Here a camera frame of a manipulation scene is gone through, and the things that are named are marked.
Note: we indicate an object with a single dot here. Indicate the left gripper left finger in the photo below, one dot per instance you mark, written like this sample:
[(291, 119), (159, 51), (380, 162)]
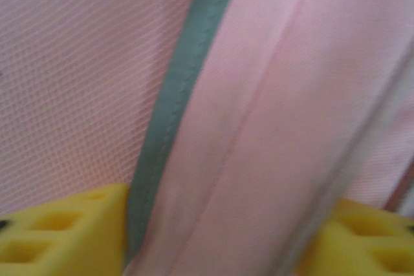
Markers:
[(64, 240)]

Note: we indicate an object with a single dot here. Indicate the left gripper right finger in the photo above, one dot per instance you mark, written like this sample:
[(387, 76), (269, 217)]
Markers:
[(362, 247)]

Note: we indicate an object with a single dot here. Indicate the pink mesh pencil pouch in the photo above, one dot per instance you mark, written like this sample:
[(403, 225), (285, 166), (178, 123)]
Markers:
[(258, 111)]

